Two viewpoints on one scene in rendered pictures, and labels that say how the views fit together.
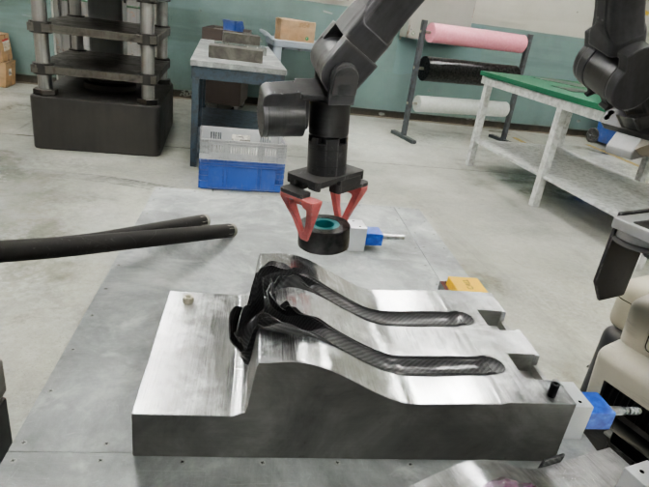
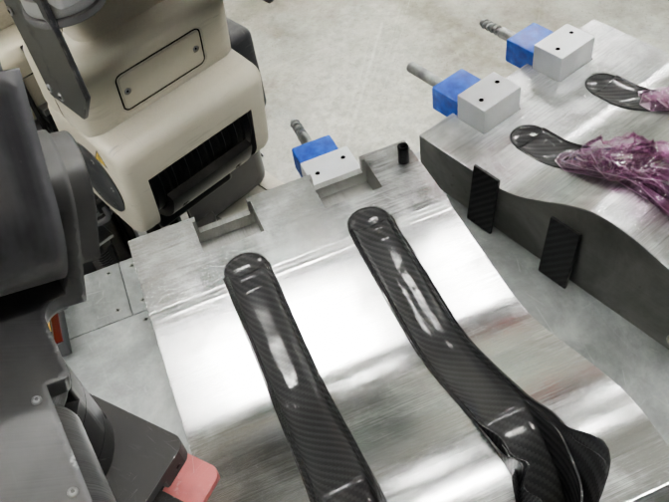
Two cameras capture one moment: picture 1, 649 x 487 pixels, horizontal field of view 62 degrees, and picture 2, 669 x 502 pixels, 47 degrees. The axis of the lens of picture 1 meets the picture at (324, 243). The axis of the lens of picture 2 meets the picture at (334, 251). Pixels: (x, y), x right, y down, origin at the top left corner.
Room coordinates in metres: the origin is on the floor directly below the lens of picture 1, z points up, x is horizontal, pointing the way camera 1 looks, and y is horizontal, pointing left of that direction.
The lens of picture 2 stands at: (0.63, 0.19, 1.35)
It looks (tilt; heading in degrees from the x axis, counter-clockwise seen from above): 49 degrees down; 265
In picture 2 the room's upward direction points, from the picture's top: 10 degrees counter-clockwise
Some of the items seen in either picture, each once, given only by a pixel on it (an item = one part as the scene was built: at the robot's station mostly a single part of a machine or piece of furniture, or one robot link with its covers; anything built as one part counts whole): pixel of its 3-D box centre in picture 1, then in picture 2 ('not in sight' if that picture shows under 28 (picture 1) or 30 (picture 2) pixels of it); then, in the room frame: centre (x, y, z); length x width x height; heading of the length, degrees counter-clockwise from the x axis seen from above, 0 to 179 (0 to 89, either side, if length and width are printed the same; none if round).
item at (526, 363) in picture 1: (527, 378); (345, 195); (0.58, -0.28, 0.87); 0.05 x 0.05 x 0.04; 9
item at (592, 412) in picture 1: (596, 410); (316, 156); (0.59, -0.39, 0.83); 0.13 x 0.05 x 0.05; 100
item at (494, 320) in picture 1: (494, 330); (231, 238); (0.68, -0.27, 0.87); 0.05 x 0.05 x 0.04; 9
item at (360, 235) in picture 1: (375, 236); not in sight; (1.09, -0.11, 0.83); 0.13 x 0.05 x 0.05; 104
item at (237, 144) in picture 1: (241, 145); not in sight; (3.79, 0.68, 0.28); 0.61 x 0.41 x 0.15; 103
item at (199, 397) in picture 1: (348, 345); (390, 437); (0.60, -0.05, 0.87); 0.50 x 0.26 x 0.14; 99
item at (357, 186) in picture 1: (336, 200); not in sight; (0.78, -0.01, 1.00); 0.07 x 0.07 x 0.09; 50
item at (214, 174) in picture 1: (240, 168); not in sight; (3.79, 0.69, 0.11); 0.61 x 0.41 x 0.22; 103
